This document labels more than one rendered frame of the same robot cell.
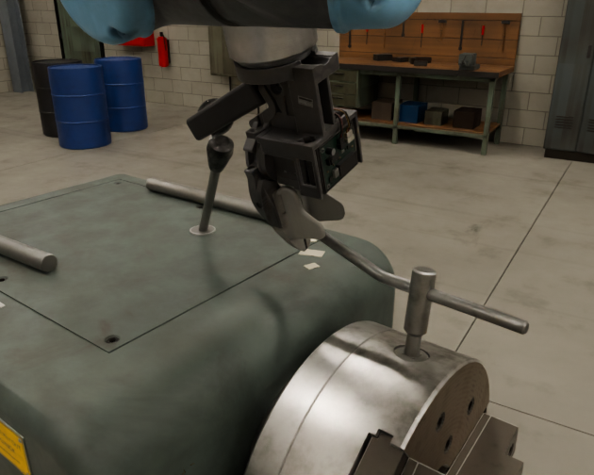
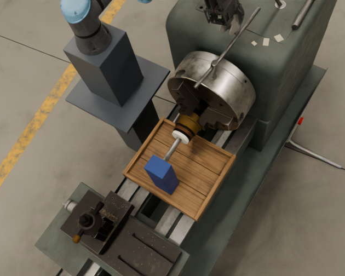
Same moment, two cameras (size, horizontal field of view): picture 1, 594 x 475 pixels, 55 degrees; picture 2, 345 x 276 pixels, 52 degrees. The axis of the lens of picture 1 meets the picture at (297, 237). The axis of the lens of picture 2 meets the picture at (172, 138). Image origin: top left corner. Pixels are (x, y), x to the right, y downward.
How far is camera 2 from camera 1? 112 cm
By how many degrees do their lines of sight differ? 75
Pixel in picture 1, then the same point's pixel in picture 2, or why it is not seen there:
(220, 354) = (201, 32)
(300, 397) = (196, 55)
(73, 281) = not seen: outside the picture
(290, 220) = not seen: hidden behind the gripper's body
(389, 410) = (189, 72)
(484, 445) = (219, 115)
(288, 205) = not seen: hidden behind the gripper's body
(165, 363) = (193, 21)
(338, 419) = (189, 63)
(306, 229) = (222, 28)
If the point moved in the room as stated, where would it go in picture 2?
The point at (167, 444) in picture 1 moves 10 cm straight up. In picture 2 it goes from (178, 33) to (175, 13)
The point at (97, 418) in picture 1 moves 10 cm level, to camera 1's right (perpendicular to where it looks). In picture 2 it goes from (173, 16) to (175, 38)
